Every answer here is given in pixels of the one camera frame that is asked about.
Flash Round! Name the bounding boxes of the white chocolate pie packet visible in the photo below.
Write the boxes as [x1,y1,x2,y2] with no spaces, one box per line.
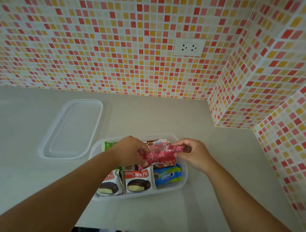
[123,166,153,194]
[97,169,124,197]

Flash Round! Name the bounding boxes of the pink snack packet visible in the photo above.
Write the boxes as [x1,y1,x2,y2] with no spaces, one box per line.
[141,143,184,168]

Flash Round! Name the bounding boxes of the blue cookie packet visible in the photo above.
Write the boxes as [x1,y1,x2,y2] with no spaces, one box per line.
[153,163,182,186]

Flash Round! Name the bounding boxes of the brown red snack packet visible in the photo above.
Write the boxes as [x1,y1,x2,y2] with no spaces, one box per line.
[145,138,176,169]

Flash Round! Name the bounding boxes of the clear plastic container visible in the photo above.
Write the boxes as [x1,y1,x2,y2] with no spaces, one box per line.
[88,133,189,202]

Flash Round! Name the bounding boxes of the person's right hand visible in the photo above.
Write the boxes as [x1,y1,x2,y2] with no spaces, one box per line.
[173,138,216,175]

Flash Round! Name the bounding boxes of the clear plastic lid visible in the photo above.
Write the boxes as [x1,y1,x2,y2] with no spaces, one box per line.
[37,99,104,160]

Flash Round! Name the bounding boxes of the person's right forearm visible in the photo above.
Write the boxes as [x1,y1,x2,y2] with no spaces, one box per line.
[203,158,292,232]

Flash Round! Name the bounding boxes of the person's left forearm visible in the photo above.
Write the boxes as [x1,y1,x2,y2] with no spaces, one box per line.
[0,150,120,232]

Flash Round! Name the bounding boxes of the person's left hand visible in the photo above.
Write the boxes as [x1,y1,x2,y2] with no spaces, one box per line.
[110,136,151,168]

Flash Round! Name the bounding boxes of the green snack packet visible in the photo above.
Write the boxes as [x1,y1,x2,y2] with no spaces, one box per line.
[103,140,119,152]

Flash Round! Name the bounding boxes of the white wall socket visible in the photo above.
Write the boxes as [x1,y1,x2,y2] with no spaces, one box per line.
[174,38,206,57]

